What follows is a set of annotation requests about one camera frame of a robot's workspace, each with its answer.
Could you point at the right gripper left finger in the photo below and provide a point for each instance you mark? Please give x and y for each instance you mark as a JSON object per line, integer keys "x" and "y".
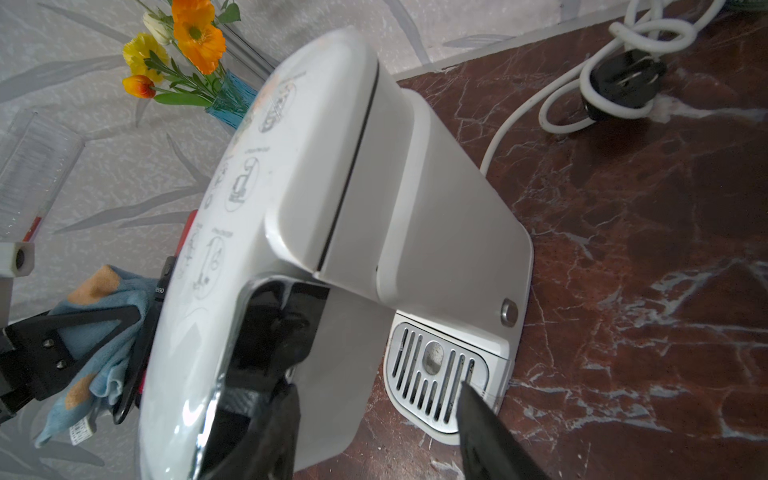
{"x": 267, "y": 449}

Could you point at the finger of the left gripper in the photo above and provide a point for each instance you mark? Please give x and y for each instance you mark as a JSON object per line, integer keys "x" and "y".
{"x": 137, "y": 366}
{"x": 37, "y": 363}

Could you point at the blue glass vase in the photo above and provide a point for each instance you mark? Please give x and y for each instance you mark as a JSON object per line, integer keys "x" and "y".
{"x": 232, "y": 102}

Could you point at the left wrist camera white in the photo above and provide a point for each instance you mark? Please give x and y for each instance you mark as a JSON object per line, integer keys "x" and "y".
{"x": 17, "y": 259}

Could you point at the orange yellow artificial flowers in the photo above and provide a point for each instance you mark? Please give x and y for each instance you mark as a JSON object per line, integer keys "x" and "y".
{"x": 178, "y": 59}

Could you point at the white coffee machine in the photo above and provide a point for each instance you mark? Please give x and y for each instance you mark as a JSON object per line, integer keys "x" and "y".
{"x": 345, "y": 236}

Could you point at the clear plastic wall shelf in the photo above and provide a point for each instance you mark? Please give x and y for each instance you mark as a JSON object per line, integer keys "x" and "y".
{"x": 37, "y": 156}

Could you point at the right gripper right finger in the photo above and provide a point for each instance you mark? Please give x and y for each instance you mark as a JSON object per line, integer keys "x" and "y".
{"x": 488, "y": 449}

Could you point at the red coffee machine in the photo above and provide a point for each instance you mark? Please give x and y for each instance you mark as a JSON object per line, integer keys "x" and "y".
{"x": 189, "y": 222}

